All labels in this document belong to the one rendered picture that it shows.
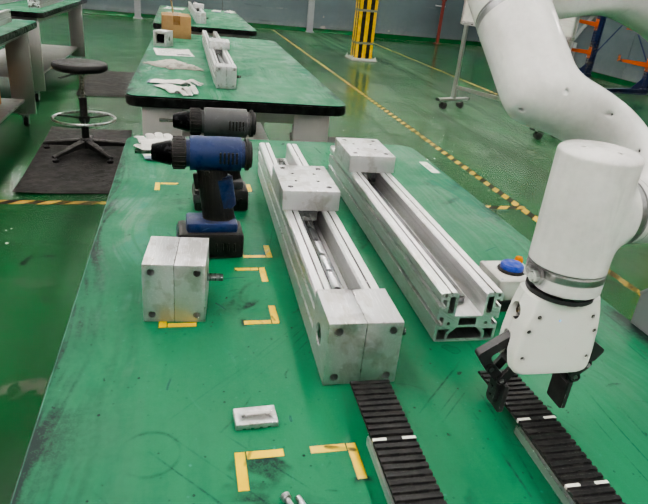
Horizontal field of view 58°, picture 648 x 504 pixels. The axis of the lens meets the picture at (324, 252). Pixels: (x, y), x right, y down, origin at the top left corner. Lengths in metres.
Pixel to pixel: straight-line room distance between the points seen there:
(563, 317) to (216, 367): 0.44
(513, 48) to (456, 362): 0.43
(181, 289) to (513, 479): 0.51
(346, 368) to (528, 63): 0.43
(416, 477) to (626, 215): 0.34
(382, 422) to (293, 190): 0.53
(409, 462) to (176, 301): 0.42
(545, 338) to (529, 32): 0.34
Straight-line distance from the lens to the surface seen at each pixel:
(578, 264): 0.66
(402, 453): 0.67
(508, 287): 1.02
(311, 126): 2.66
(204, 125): 1.26
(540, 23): 0.74
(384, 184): 1.36
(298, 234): 1.00
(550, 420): 0.78
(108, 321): 0.92
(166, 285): 0.88
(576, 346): 0.74
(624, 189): 0.65
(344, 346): 0.76
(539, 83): 0.70
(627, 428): 0.87
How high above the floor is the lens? 1.26
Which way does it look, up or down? 25 degrees down
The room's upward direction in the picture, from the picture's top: 6 degrees clockwise
